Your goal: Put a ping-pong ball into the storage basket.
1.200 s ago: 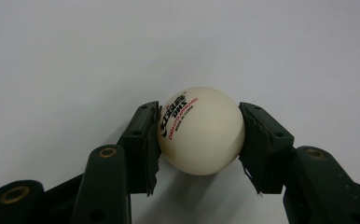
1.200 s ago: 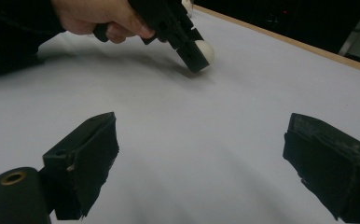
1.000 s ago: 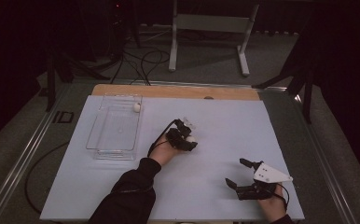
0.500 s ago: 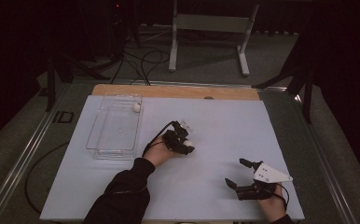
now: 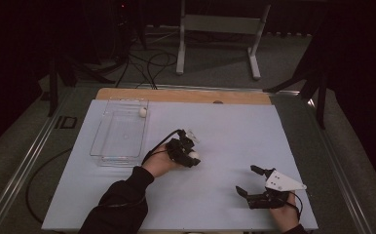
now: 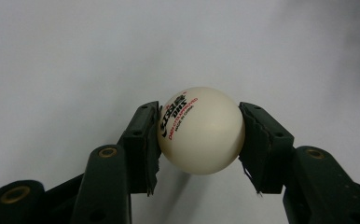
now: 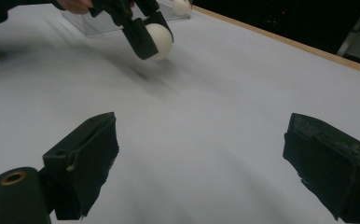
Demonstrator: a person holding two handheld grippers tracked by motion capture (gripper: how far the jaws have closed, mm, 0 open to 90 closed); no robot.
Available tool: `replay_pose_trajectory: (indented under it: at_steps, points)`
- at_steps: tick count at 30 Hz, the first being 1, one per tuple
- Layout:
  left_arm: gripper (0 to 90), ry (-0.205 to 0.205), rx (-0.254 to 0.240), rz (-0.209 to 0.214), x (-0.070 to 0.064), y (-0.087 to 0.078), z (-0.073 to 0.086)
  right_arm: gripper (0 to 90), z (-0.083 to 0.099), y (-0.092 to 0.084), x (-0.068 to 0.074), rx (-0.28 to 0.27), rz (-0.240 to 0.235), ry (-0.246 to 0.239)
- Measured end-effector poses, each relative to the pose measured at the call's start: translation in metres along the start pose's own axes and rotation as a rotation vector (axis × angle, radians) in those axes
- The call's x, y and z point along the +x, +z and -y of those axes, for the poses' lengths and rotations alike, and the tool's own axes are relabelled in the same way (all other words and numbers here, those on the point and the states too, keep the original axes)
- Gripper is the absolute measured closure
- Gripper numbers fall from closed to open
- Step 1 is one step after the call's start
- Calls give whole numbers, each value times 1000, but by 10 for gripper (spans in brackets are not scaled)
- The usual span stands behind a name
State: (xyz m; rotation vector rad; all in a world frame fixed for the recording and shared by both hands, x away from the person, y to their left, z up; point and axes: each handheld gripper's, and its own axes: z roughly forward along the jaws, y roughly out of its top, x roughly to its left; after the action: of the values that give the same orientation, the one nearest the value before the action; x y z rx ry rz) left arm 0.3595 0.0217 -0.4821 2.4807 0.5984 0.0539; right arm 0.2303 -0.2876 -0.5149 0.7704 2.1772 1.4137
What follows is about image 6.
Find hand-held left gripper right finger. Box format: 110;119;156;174
238;101;360;224

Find white ping pong ball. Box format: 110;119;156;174
156;86;246;176

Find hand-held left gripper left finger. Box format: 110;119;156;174
70;100;163;224

